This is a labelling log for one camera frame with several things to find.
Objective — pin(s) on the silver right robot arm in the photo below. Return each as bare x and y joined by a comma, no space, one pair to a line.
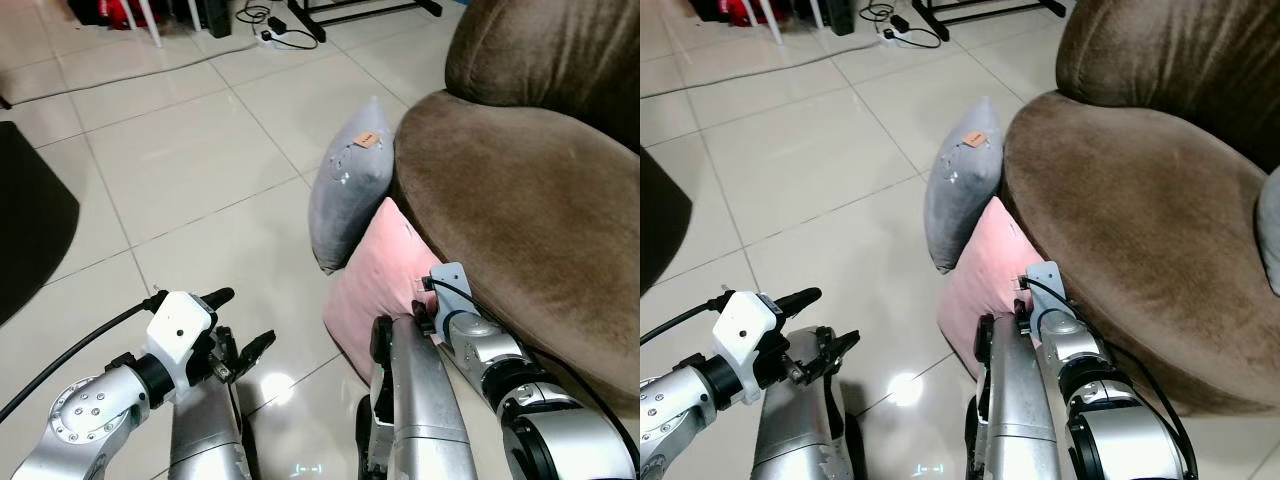
1120,430
540,420

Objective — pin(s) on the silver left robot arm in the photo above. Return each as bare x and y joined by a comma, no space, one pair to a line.
85,415
675,410

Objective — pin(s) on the pink pillow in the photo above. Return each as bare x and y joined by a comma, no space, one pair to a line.
375,290
980,280

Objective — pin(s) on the grey pillow with brown tag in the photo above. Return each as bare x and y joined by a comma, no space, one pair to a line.
350,200
960,200

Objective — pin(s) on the brown velvet sofa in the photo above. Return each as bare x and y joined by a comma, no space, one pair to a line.
520,190
1130,200

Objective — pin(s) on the black floor mat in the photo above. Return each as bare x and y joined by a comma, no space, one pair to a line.
30,220

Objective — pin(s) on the silver left robot leg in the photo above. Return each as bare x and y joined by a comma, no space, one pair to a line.
800,420
205,430

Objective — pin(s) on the light grey cushion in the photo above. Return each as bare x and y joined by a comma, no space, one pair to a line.
1270,245

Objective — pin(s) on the white power strip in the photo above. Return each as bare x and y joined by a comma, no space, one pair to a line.
897,33
280,37

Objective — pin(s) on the white chair leg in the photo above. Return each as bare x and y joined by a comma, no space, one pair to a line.
774,22
155,25

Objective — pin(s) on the black box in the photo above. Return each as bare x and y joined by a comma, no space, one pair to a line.
215,15
838,14

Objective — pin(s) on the red bag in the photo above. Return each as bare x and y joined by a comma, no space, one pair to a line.
735,10
115,12

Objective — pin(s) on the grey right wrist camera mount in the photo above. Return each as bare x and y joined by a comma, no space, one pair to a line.
452,285
1045,285

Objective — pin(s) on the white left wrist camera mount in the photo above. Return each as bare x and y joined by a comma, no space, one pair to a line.
178,330
745,330

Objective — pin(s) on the black metal stand frame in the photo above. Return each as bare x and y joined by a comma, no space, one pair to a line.
310,25
935,22

